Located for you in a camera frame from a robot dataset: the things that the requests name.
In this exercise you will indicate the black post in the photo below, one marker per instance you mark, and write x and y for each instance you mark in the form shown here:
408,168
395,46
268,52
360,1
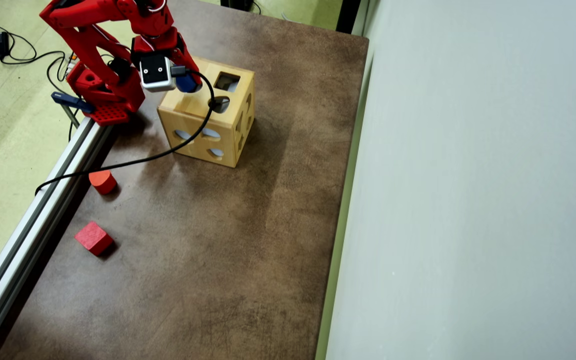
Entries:
349,15

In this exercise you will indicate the red robot arm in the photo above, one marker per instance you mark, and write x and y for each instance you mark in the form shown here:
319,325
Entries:
98,10

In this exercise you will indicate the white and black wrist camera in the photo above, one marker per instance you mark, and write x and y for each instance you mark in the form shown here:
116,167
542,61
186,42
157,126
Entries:
157,72

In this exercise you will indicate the blue cylinder block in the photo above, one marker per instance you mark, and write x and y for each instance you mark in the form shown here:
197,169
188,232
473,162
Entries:
188,85

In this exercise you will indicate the black power adapter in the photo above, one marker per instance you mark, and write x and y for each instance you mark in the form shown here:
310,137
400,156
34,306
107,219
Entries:
0,45

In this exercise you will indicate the wooden shape sorter box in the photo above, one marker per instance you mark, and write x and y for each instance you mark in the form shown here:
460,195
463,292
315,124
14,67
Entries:
203,117

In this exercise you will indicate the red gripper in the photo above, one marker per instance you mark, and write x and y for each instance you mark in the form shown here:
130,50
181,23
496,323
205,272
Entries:
188,64

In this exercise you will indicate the red cube block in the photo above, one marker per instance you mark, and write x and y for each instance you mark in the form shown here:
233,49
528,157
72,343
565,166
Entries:
93,237

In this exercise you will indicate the aluminium profile rail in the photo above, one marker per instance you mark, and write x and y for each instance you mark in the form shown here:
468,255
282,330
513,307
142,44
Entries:
18,235

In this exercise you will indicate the blue clamp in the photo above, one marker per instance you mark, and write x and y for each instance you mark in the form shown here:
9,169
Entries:
70,101

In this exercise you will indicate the red rounded triangle block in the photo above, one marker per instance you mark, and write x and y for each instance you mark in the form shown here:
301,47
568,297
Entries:
102,180

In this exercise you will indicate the black box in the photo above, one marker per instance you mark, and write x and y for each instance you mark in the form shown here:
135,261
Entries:
238,4

